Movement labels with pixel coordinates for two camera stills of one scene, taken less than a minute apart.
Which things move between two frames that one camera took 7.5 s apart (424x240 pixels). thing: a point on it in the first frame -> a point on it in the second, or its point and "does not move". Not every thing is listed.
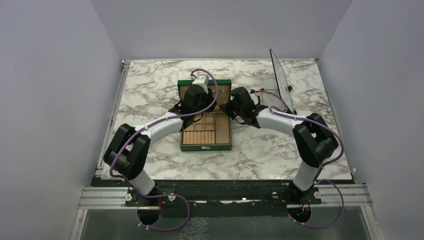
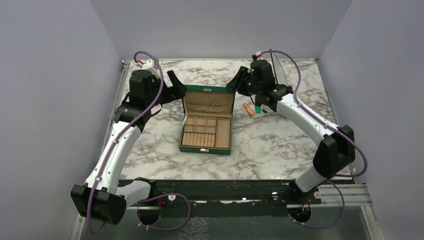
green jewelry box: [212, 131] does not move
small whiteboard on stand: [284, 88] does not move
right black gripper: [226, 108] -> [236, 84]
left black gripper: [209, 96] -> [177, 91]
